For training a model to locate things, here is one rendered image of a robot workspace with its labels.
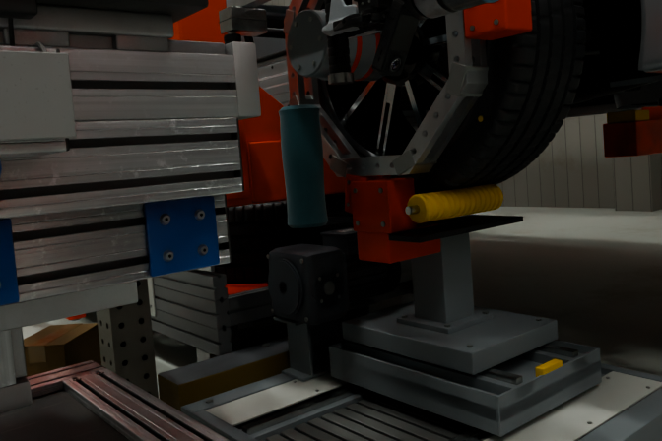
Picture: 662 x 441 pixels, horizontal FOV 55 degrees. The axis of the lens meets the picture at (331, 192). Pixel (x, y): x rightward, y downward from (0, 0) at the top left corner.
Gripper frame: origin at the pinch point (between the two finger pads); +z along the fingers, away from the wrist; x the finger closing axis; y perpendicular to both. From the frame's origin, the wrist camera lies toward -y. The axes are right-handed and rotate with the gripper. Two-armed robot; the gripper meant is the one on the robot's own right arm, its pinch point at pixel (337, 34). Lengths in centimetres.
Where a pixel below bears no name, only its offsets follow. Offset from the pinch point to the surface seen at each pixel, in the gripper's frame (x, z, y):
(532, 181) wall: -453, 263, -56
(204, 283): -9, 72, -52
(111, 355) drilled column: 18, 72, -65
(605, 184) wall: -453, 192, -60
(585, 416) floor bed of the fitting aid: -43, -16, -75
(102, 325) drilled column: 18, 76, -58
